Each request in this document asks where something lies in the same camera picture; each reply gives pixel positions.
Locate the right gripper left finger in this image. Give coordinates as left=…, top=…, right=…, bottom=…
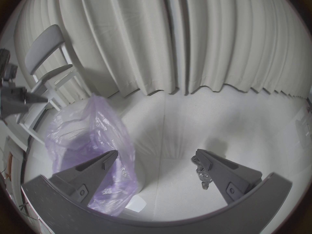
left=50, top=150, right=119, bottom=205

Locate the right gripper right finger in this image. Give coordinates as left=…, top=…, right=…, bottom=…
left=195, top=149, right=263, bottom=205

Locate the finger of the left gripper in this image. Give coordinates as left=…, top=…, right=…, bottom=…
left=24, top=92, right=49, bottom=105

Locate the black plastic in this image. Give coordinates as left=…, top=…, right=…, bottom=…
left=191, top=155, right=212, bottom=190

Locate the purple plastic bag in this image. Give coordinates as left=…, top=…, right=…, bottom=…
left=45, top=94, right=139, bottom=216

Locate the white trash bin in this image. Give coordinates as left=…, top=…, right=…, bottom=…
left=52, top=121, right=147, bottom=199

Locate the grey and white chair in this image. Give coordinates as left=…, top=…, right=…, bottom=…
left=16, top=25, right=92, bottom=153

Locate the white curtain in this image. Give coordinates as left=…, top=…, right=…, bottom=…
left=171, top=0, right=311, bottom=100
left=13, top=0, right=179, bottom=104

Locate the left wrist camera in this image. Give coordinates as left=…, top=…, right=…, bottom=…
left=4, top=64, right=19, bottom=81

